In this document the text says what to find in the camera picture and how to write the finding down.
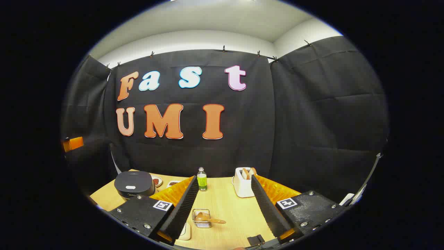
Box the green drink bottle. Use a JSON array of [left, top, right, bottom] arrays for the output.
[[197, 167, 208, 192]]

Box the white toaster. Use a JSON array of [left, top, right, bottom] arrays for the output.
[[232, 167, 257, 198]]

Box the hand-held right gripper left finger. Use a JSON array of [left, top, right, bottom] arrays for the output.
[[108, 175, 200, 246]]

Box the black rice cooker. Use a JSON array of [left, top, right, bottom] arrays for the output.
[[114, 170, 156, 200]]

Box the clear tray of rice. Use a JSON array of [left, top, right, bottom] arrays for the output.
[[178, 222, 191, 241]]

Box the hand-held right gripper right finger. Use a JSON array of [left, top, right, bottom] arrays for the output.
[[250, 174, 347, 245]]

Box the wooden spoon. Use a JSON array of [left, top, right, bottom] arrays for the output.
[[195, 212, 227, 224]]

